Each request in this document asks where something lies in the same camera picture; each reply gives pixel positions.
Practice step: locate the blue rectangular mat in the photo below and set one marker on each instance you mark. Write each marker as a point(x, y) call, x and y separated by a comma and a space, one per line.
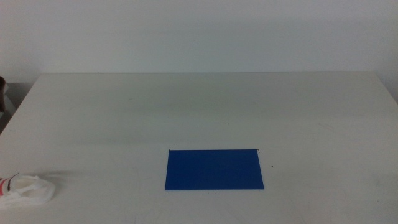
point(214, 171)

